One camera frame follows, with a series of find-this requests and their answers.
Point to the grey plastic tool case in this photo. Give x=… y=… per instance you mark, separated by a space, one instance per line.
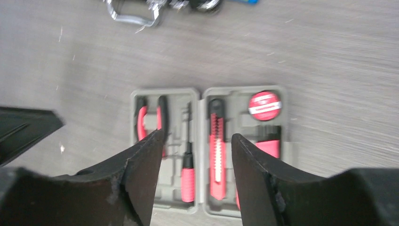
x=237 y=120

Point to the red black pliers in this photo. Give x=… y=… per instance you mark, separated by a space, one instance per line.
x=144 y=122

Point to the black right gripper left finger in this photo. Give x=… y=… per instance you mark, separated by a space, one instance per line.
x=118 y=191

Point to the colourful toy brick stack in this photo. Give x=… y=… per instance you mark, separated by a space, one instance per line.
x=252 y=2

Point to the red handled screwdriver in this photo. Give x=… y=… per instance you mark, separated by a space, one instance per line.
x=188 y=171

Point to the red tape measure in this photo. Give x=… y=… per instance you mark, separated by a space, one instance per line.
x=237 y=199

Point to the red black bit holder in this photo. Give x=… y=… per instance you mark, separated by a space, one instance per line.
x=269 y=139

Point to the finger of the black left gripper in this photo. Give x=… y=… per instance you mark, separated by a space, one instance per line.
x=22 y=128

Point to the black electrical tape roll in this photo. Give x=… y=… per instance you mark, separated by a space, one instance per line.
x=265 y=105

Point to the red black utility knife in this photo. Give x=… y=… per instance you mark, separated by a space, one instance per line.
x=217 y=149

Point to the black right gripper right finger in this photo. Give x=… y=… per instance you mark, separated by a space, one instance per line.
x=274 y=193

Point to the black poker chip case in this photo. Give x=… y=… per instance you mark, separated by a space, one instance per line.
x=156 y=8

